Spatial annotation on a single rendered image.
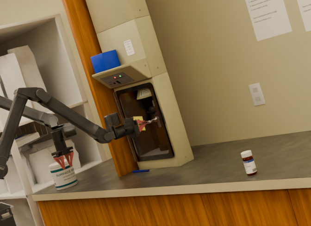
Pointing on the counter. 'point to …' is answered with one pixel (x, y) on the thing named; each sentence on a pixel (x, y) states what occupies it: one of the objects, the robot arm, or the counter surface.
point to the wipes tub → (63, 175)
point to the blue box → (105, 61)
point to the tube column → (115, 8)
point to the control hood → (133, 66)
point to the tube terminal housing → (143, 49)
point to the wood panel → (96, 50)
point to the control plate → (117, 79)
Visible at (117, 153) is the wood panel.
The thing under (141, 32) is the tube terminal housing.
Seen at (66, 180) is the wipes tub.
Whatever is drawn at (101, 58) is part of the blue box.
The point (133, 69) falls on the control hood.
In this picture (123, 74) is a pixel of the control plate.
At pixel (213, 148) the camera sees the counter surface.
